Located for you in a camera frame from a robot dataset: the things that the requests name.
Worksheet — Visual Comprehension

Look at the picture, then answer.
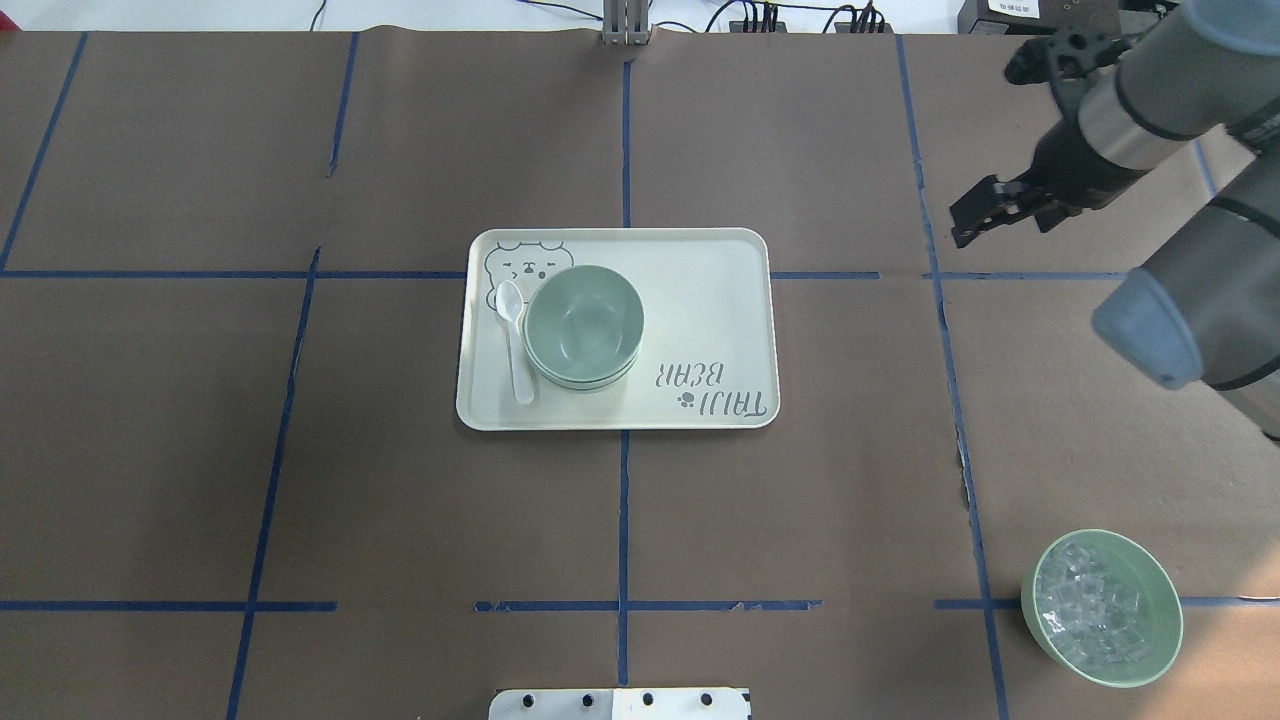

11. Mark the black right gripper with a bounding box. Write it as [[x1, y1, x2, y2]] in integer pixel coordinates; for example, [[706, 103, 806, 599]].
[[948, 26, 1144, 249]]

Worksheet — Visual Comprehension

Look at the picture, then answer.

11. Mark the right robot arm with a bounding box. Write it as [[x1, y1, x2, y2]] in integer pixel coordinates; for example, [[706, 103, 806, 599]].
[[948, 1, 1277, 443]]

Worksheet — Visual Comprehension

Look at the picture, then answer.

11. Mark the dark equipment box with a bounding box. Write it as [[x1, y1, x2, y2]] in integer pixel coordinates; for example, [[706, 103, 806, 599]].
[[956, 1, 1074, 35]]

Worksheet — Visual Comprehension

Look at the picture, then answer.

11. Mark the black power strip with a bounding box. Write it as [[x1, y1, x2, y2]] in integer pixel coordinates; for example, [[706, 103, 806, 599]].
[[716, 12, 895, 35]]

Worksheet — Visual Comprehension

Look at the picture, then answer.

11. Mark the cream bear tray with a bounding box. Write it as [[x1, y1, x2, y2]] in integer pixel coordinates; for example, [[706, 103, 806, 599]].
[[454, 228, 781, 430]]

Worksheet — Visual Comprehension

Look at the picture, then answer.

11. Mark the green bowl with ice cubes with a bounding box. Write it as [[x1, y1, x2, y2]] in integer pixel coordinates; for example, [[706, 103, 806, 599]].
[[1020, 529, 1185, 689]]

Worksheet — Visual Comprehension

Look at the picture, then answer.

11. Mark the green bowl on tray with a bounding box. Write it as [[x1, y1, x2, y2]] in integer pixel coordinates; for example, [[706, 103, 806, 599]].
[[547, 375, 628, 395]]

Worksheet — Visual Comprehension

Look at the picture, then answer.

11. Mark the white plastic spoon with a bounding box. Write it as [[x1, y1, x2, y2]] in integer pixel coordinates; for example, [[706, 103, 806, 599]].
[[495, 281, 536, 406]]

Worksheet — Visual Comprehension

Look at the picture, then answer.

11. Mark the grey aluminium post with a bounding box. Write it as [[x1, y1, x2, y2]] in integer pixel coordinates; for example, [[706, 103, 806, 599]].
[[602, 0, 652, 47]]

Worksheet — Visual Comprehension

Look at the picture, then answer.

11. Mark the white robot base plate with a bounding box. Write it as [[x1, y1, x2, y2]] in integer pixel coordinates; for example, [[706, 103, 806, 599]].
[[488, 685, 753, 719]]

